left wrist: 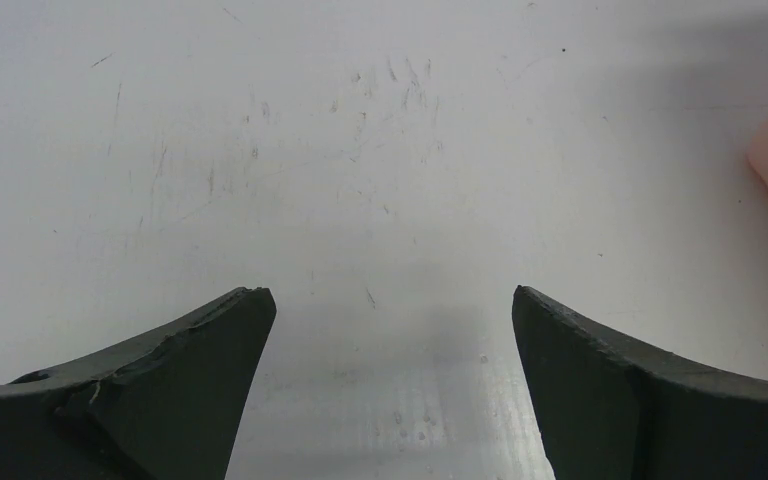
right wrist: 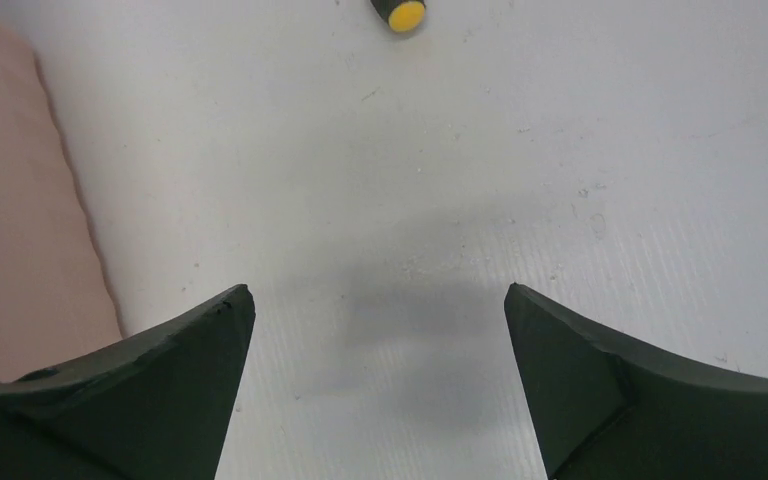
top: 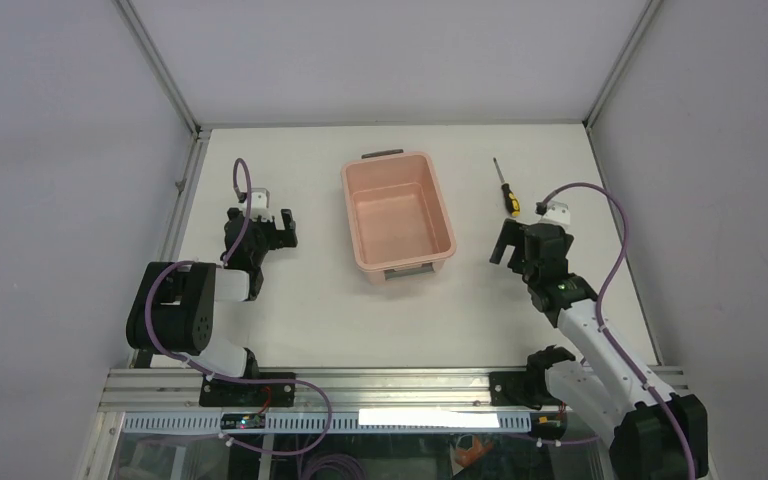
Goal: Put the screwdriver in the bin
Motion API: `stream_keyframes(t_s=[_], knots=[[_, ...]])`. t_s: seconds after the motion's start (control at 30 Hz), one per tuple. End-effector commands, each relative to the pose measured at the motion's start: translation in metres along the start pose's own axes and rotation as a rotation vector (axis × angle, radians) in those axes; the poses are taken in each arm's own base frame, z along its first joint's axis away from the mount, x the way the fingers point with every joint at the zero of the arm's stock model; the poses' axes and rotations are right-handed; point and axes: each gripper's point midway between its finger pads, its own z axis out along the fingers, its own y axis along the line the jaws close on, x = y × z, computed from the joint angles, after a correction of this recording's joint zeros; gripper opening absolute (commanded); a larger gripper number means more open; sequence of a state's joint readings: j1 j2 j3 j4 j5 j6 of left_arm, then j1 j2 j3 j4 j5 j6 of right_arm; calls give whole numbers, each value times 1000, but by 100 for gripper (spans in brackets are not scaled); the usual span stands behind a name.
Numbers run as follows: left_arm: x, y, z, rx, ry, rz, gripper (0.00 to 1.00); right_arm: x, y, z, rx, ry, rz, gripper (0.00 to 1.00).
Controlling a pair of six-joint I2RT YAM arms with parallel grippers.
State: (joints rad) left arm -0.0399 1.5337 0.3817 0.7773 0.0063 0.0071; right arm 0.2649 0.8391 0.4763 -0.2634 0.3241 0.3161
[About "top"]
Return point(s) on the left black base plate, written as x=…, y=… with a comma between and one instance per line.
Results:
x=248, y=391

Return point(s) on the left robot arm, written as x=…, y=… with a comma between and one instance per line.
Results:
x=173, y=310

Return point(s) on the white slotted cable duct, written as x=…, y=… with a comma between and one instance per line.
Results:
x=364, y=421

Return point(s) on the pink plastic bin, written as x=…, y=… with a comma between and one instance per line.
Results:
x=397, y=216

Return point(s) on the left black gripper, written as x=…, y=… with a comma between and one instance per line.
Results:
x=261, y=230

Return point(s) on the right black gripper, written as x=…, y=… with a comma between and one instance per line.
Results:
x=533, y=242

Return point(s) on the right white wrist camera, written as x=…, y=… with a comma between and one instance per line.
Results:
x=557, y=214

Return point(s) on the aluminium front rail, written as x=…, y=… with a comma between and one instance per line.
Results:
x=349, y=389

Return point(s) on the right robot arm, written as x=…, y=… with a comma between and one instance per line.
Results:
x=651, y=431

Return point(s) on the black yellow screwdriver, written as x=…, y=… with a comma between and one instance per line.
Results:
x=510, y=201

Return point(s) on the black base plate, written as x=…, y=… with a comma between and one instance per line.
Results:
x=248, y=391
x=520, y=388

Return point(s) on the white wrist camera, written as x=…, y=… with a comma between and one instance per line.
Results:
x=557, y=214
x=257, y=204

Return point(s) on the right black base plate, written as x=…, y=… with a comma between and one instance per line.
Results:
x=520, y=388

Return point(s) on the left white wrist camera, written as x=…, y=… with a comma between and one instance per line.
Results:
x=257, y=204

